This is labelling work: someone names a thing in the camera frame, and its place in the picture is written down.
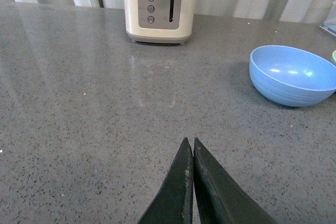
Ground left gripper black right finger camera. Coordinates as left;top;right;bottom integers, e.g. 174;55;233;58
193;138;276;223

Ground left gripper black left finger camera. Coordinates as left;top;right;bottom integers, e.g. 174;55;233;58
138;138;194;223

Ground green plastic bowl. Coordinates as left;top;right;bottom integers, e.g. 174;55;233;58
331;50;336;65

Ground blue plastic bowl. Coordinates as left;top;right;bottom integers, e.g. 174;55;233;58
249;45;335;107

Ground cream two-slot toaster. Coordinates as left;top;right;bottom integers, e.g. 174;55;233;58
124;0;196;45

